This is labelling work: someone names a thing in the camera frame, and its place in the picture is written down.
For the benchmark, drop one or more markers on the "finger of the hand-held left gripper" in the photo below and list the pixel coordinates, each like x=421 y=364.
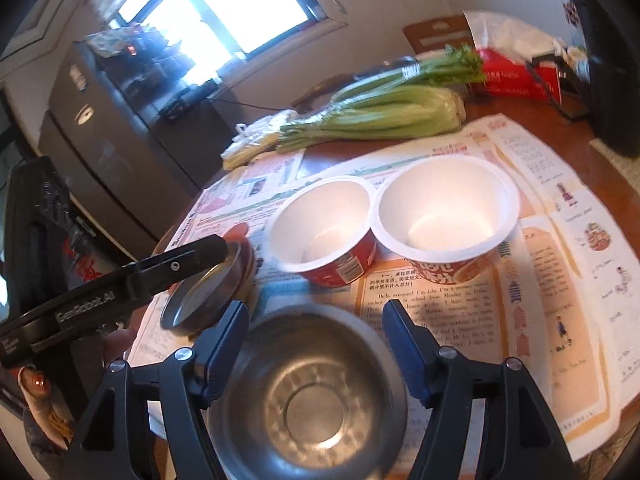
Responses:
x=190 y=260

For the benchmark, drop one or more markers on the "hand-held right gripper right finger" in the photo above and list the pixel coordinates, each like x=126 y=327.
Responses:
x=405 y=345

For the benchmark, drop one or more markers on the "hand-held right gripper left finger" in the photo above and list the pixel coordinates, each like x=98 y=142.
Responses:
x=227 y=335

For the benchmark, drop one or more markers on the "round metal plate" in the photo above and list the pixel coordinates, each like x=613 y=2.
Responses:
x=200 y=300

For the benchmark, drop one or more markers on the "stainless steel bowl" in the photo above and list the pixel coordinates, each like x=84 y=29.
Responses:
x=310 y=400

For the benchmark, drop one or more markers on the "person's left hand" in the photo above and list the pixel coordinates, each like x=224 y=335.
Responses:
x=35 y=387

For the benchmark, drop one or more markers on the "printed newspaper sheet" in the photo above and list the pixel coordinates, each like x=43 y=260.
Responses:
x=590 y=240
x=450 y=320
x=260 y=180

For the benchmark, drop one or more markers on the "black crate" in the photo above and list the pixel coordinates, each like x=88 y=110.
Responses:
x=45 y=220

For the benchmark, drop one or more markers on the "grey refrigerator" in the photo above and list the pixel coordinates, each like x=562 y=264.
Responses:
x=125 y=160

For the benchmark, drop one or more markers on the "clear plastic food bag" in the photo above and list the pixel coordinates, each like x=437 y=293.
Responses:
x=250 y=142

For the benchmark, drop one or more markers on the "red paper bowl white label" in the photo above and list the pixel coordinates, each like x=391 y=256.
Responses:
x=320 y=225

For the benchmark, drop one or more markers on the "red paper bowl large print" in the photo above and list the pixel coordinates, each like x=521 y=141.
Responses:
x=445 y=205

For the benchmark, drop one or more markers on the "black power strip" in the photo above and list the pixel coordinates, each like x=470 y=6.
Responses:
x=180 y=102

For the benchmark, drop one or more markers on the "assorted clutter pile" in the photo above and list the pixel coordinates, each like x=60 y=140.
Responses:
x=140 y=47

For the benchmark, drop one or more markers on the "celery bunch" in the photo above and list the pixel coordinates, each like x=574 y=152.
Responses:
x=380 y=110

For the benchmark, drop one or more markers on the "window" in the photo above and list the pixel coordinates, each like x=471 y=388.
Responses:
x=240 y=5

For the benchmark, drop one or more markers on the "red tissue box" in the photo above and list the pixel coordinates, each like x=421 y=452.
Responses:
x=505 y=80

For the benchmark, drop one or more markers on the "wooden chair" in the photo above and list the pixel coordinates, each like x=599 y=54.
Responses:
x=435 y=32

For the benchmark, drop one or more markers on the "white plastic bag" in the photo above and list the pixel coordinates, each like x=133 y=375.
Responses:
x=510 y=30

